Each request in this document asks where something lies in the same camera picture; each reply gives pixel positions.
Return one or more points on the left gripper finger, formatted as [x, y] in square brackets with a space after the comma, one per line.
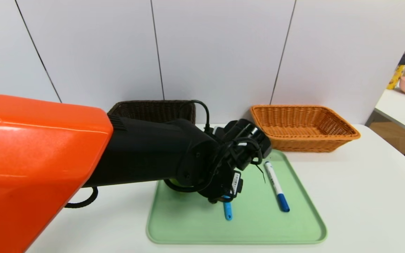
[240, 185]
[226, 198]

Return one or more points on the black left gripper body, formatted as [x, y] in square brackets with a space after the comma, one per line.
[235, 183]

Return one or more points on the white marker with blue cap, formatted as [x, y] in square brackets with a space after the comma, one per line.
[276, 186]

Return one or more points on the green lime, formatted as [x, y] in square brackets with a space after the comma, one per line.
[173, 183]

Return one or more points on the orange and black left arm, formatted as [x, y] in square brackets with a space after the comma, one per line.
[135, 151]

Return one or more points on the orange wicker basket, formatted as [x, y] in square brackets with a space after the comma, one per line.
[301, 144]

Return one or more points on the dark brown wicker basket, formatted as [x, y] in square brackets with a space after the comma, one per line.
[146, 109]

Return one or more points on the light green plastic tray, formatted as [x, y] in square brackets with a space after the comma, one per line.
[258, 228]

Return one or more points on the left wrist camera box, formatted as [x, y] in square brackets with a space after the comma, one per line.
[218, 130]

